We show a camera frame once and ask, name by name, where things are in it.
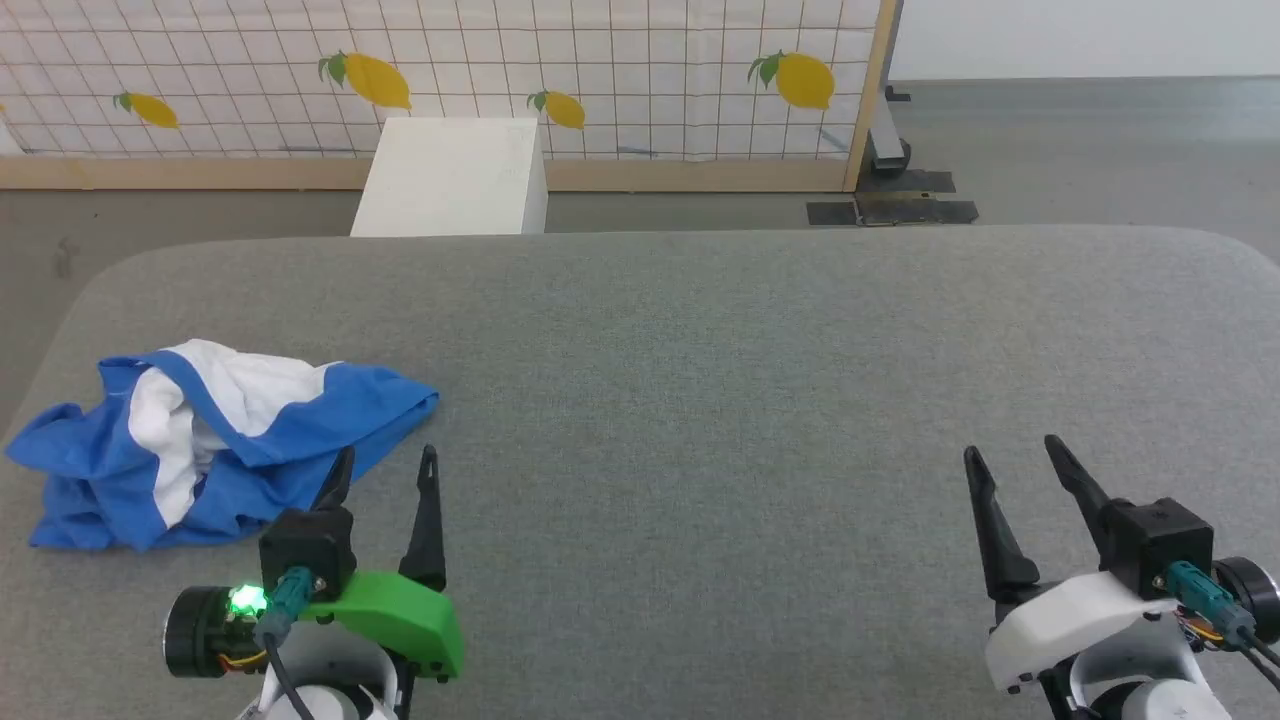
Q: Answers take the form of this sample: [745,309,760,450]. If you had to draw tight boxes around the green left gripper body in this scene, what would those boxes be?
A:
[298,570,466,683]

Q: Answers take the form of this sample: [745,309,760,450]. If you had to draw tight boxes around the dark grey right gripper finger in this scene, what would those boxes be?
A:
[1044,435,1113,557]
[963,446,1041,607]

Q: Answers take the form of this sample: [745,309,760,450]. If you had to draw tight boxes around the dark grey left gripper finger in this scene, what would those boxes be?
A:
[400,445,448,593]
[312,447,357,513]

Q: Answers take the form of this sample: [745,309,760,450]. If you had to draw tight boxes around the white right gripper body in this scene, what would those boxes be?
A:
[985,570,1179,693]

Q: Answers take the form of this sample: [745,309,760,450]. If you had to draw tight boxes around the blue and white garment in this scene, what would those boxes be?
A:
[5,340,441,553]

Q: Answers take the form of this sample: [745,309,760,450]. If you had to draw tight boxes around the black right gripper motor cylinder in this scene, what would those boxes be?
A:
[1213,557,1280,643]

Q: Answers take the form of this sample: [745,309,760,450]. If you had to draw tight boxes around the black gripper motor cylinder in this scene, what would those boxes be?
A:
[1213,557,1280,643]
[164,585,269,679]

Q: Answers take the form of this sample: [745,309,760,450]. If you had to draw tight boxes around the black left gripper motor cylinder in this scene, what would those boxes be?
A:
[164,585,269,679]

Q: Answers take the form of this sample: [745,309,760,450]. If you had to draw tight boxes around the white box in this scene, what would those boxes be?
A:
[350,117,549,238]

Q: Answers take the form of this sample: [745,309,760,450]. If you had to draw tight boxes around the grey metal partition stand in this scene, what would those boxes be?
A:
[866,0,914,179]

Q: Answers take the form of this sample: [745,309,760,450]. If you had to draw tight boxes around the lemon print partition panel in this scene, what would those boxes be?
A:
[0,0,898,193]

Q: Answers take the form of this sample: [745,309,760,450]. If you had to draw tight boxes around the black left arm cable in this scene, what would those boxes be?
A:
[255,567,323,720]

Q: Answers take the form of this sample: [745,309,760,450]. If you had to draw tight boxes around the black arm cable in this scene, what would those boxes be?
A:
[1165,562,1280,693]
[255,567,323,720]

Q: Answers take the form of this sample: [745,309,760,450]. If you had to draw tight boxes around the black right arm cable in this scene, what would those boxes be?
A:
[1165,562,1280,693]

